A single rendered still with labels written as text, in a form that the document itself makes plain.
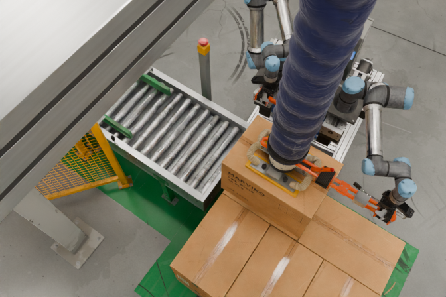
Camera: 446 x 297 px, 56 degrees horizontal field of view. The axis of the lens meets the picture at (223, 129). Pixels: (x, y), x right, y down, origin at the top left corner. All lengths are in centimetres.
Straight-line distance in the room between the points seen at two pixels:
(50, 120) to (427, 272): 348
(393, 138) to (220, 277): 207
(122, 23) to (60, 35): 5
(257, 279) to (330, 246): 53
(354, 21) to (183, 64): 298
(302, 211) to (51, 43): 212
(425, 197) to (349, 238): 112
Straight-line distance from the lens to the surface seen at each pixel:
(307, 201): 242
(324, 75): 157
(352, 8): 135
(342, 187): 234
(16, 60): 38
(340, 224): 299
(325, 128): 275
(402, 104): 227
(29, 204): 266
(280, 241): 288
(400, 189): 206
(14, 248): 377
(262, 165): 241
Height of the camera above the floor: 332
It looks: 61 degrees down
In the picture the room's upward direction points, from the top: straight up
